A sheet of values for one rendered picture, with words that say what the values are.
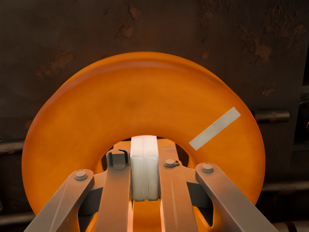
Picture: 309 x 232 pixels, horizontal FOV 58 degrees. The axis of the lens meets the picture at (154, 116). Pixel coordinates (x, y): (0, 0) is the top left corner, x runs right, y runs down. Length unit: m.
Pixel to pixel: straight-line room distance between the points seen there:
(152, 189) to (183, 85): 0.06
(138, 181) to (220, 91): 0.07
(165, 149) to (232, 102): 0.05
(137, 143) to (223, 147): 0.05
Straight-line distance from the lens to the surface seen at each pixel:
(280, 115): 0.26
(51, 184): 0.19
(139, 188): 0.16
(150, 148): 0.15
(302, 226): 0.22
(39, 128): 0.17
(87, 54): 0.24
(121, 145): 0.18
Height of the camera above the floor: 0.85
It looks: 20 degrees down
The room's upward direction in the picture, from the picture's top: 2 degrees counter-clockwise
